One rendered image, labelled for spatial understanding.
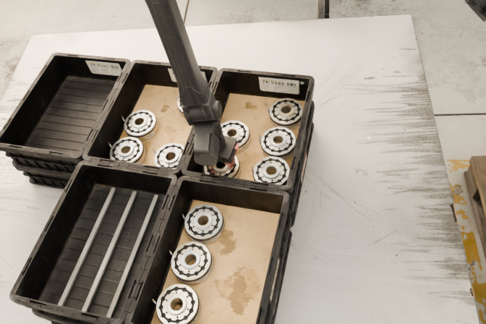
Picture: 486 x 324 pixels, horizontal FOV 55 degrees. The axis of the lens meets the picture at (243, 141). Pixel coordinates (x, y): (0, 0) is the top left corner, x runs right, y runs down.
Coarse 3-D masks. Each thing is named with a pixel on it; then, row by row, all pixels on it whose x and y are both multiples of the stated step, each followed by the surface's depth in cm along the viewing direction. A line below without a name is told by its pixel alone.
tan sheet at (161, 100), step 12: (144, 96) 157; (156, 96) 156; (168, 96) 156; (144, 108) 154; (156, 108) 153; (168, 108) 152; (168, 120) 150; (180, 120) 149; (156, 132) 147; (168, 132) 147; (180, 132) 146; (144, 144) 145; (156, 144) 144
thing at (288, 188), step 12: (228, 72) 146; (240, 72) 144; (252, 72) 143; (264, 72) 143; (276, 72) 142; (216, 84) 144; (312, 84) 138; (300, 132) 130; (192, 144) 130; (300, 144) 126; (228, 180) 122; (240, 180) 121; (288, 180) 120; (288, 192) 119
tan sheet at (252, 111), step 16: (240, 96) 152; (256, 96) 151; (224, 112) 149; (240, 112) 148; (256, 112) 147; (256, 128) 143; (256, 144) 140; (240, 160) 137; (256, 160) 136; (288, 160) 135; (240, 176) 134
